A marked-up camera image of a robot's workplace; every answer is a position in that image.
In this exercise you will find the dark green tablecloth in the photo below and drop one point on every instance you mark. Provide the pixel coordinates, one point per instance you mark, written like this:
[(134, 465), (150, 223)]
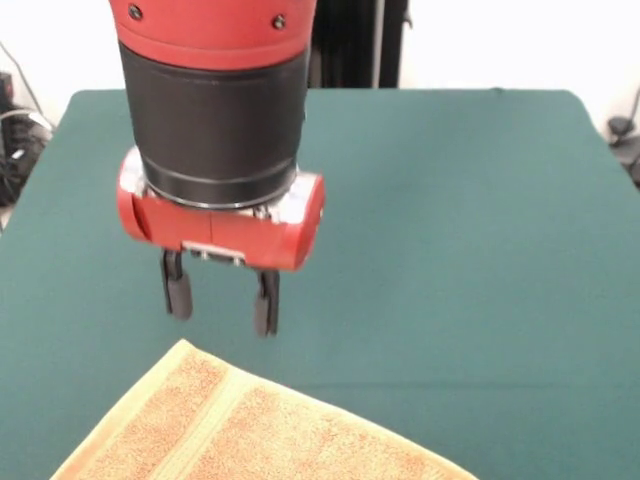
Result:
[(450, 250)]

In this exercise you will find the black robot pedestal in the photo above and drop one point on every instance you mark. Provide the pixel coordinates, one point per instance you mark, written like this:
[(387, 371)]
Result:
[(360, 45)]

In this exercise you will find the black equipment pile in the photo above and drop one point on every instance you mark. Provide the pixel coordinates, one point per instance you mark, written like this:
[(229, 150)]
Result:
[(20, 150)]

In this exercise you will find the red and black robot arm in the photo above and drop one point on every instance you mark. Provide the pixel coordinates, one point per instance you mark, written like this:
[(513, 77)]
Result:
[(215, 100)]

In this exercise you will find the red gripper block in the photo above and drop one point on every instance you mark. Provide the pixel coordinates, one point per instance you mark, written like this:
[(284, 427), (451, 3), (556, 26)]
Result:
[(200, 230)]

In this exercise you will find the black wheeled stand foot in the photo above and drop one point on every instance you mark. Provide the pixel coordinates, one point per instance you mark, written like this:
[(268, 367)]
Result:
[(622, 130)]

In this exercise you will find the tan terry towel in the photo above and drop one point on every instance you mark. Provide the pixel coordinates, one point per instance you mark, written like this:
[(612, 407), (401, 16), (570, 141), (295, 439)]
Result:
[(250, 430)]

